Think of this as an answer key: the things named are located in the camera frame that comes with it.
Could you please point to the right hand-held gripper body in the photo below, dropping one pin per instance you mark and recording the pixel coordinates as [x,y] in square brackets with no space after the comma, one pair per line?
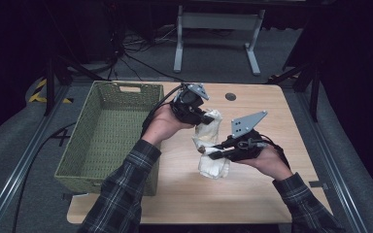
[247,149]

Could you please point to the yellow black hazard tape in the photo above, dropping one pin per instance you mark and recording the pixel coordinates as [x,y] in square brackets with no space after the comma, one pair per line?
[34,96]

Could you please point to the white cloth with brown print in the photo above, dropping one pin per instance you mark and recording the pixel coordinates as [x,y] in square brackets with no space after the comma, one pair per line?
[209,132]

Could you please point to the black tape floor mark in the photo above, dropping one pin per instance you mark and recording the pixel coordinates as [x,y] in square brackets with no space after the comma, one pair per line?
[61,137]

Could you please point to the white metal desk frame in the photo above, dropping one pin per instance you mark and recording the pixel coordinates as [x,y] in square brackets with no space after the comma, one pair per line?
[218,21]

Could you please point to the metal floor rail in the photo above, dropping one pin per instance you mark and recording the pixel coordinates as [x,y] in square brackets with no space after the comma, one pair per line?
[333,171]
[16,174]

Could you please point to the person's left hand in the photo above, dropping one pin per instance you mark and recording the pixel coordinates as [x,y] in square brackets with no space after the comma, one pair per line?
[162,126]

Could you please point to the grey tape strip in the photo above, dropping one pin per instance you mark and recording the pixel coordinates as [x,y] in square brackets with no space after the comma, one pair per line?
[319,185]

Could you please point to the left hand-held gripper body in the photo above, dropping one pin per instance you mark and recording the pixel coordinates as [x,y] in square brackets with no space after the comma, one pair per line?
[187,106]

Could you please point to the green woven basket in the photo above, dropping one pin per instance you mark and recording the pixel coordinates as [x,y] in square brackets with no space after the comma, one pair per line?
[110,136]

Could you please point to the black tripod stand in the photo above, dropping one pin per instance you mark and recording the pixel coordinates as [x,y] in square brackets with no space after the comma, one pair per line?
[49,84]
[314,93]

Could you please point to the person's right hand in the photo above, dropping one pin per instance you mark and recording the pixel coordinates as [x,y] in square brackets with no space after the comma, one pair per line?
[272,165]

